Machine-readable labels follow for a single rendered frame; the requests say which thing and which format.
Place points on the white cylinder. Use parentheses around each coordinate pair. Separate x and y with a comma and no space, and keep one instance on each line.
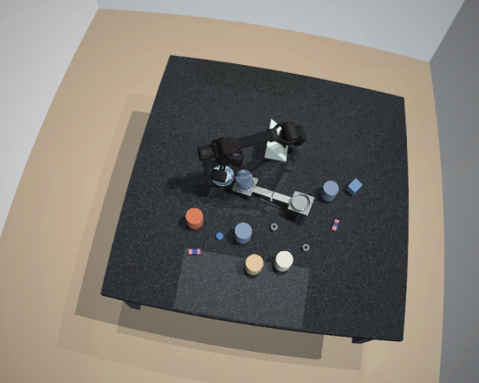
(283,261)

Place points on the orange cylinder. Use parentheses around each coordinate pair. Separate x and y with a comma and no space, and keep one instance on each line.
(194,218)

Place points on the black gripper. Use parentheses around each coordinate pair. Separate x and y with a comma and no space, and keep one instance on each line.
(219,175)

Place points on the blue cylinder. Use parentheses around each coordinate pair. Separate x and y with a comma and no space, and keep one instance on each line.
(329,190)
(244,180)
(242,233)

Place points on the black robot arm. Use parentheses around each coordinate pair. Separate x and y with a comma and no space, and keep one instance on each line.
(230,147)

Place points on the pale blue round dish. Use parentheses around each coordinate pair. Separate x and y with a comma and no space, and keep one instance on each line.
(229,177)

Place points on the tan cylinder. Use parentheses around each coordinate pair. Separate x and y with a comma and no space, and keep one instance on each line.
(254,264)

